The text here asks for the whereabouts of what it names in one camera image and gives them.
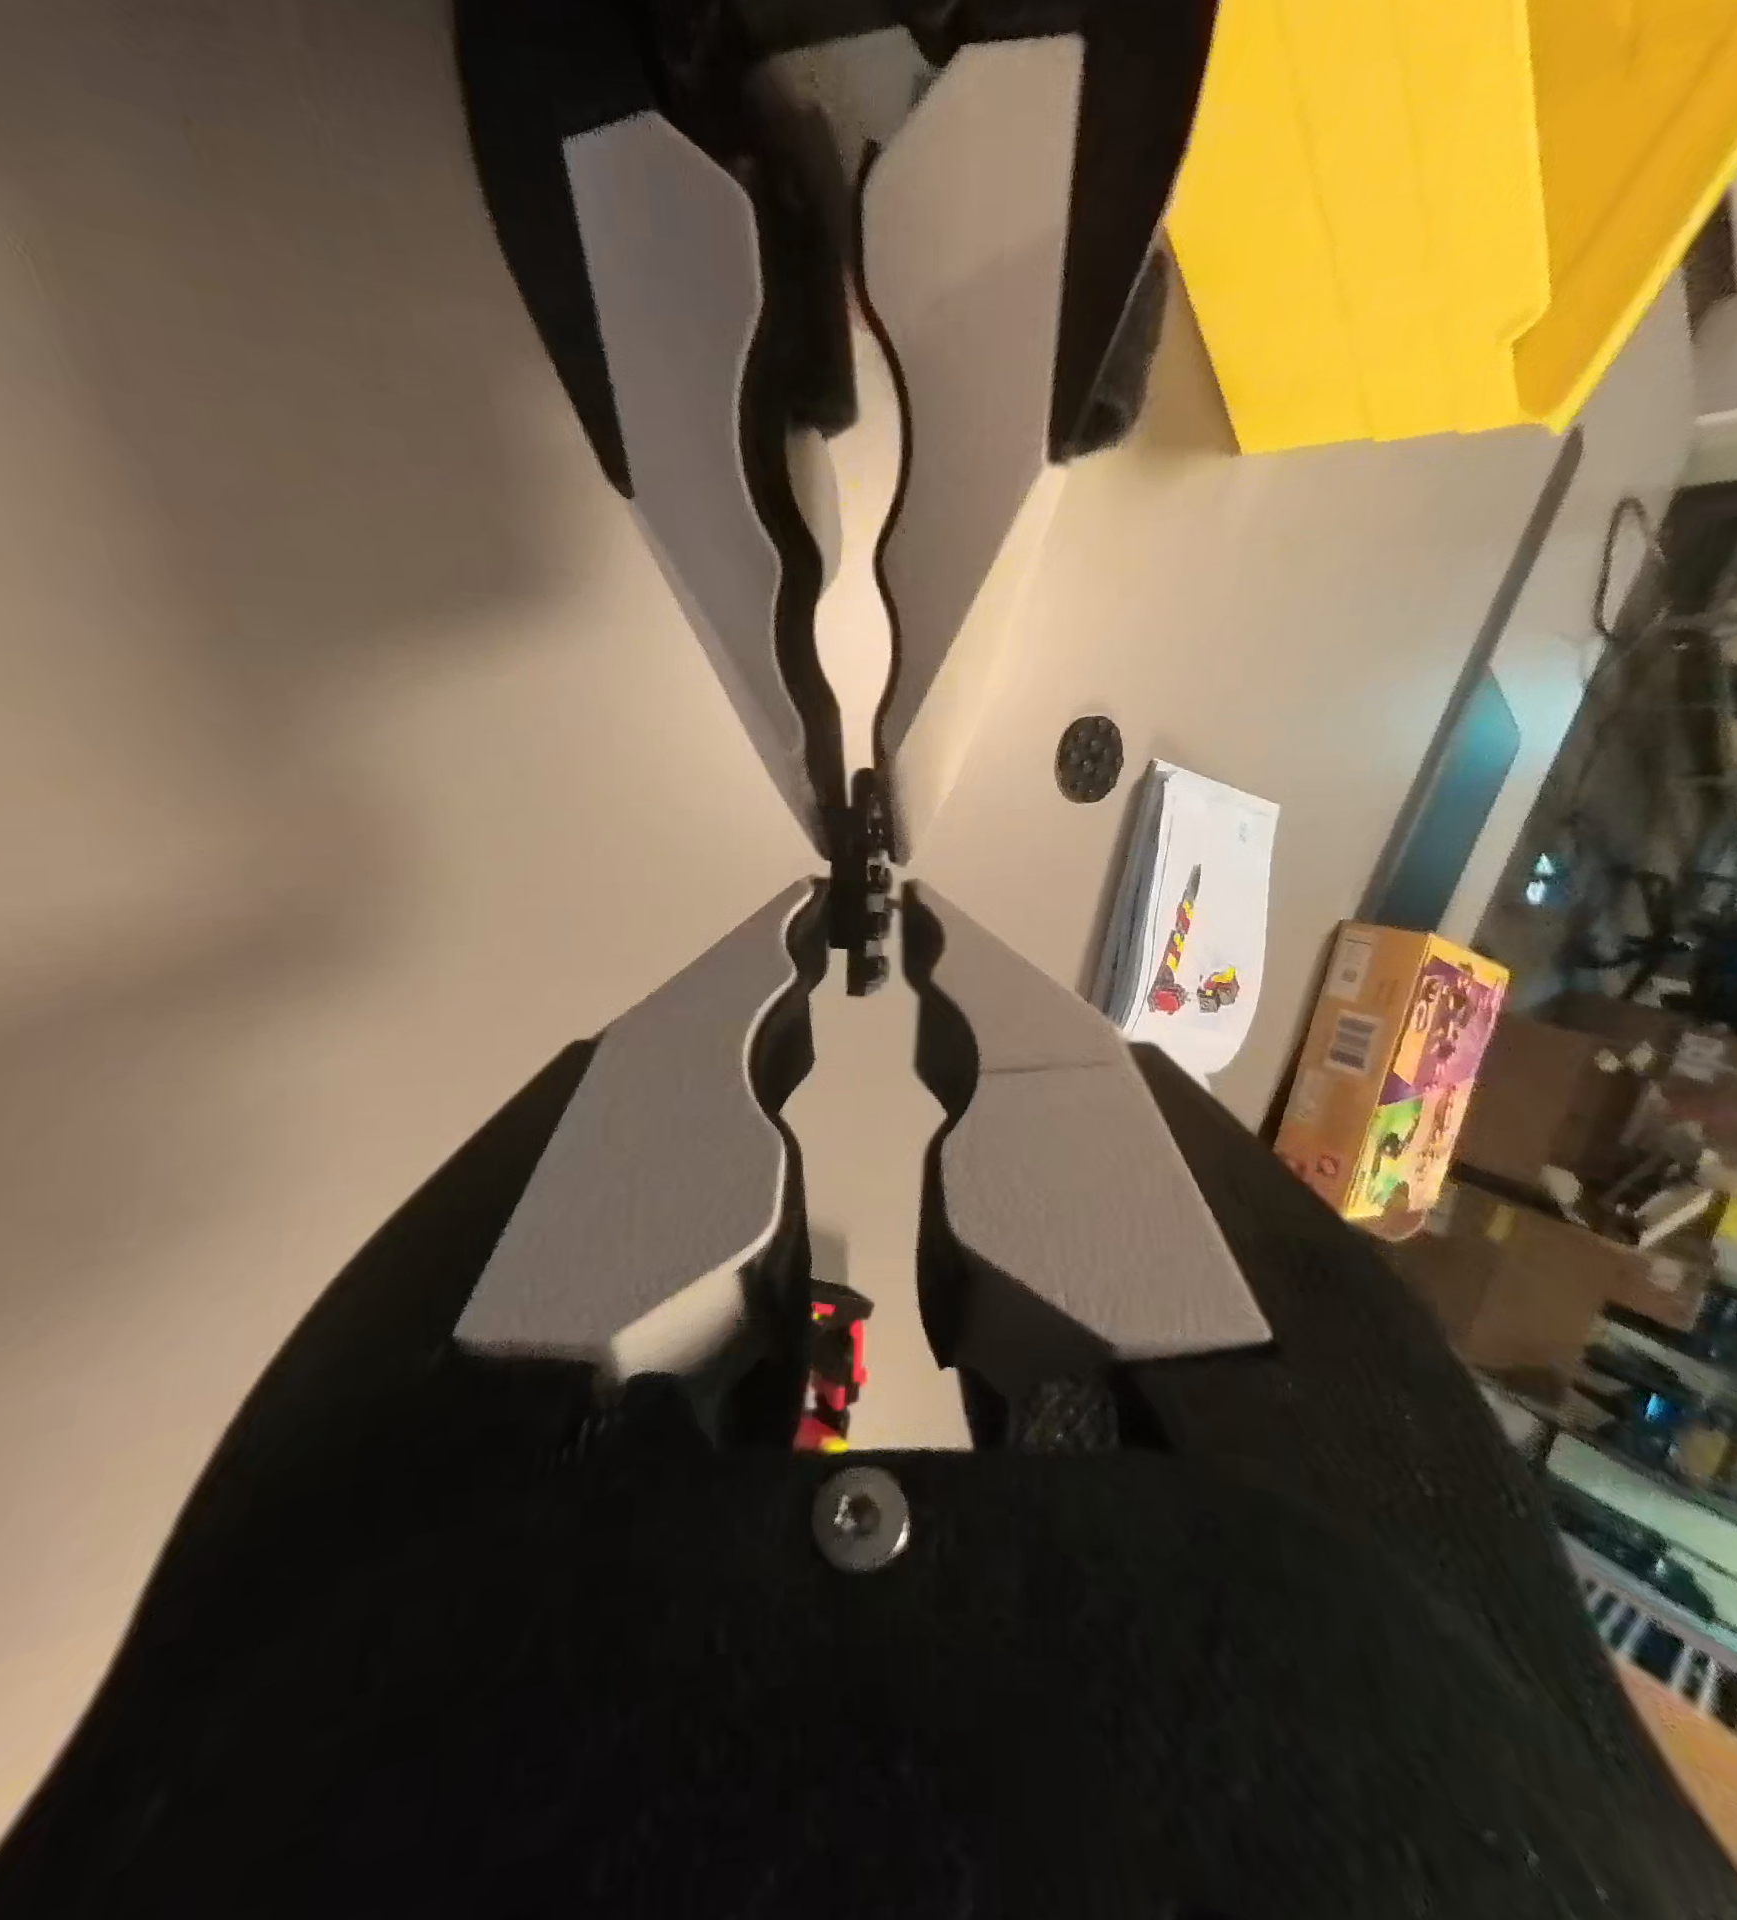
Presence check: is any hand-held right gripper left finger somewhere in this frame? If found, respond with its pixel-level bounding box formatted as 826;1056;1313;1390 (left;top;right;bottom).
452;875;830;1377

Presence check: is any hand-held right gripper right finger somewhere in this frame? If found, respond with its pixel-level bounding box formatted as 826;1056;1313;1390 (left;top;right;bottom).
901;877;1276;1373

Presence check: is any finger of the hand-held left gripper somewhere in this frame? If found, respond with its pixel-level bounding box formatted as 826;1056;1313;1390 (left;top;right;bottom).
856;31;1092;842
561;110;851;860

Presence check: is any red yellow black brick model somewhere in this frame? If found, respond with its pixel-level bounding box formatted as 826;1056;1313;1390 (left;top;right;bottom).
791;1278;872;1458

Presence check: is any black studded brick plate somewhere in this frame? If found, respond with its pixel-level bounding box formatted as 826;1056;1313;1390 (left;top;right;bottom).
834;763;901;1001

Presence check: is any yellow plastic bin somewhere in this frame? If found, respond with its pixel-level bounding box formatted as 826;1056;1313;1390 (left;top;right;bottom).
1168;0;1737;456

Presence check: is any orange cardboard toy box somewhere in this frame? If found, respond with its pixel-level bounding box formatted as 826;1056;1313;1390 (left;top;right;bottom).
1268;918;1510;1222

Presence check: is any open instruction booklet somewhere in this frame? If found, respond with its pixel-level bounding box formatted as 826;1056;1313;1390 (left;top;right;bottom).
1091;756;1280;1077

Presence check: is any black cable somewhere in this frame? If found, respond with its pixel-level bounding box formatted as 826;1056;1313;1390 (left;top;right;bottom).
1589;497;1668;638

